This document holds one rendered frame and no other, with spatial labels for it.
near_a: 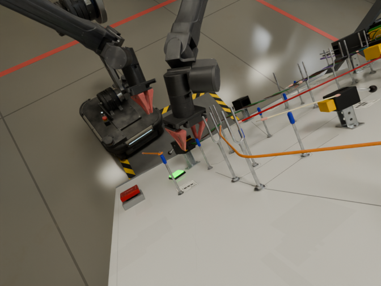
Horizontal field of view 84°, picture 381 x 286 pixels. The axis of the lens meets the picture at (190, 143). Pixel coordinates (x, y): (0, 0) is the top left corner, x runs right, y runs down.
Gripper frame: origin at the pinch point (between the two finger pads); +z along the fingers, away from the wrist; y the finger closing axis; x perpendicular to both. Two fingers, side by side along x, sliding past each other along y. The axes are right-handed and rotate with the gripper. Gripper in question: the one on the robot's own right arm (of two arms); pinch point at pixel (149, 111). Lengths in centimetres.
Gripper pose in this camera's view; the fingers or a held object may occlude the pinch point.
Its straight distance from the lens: 72.3
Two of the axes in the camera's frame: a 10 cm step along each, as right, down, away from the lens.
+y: 7.5, -4.6, 4.8
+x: -5.8, -0.9, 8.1
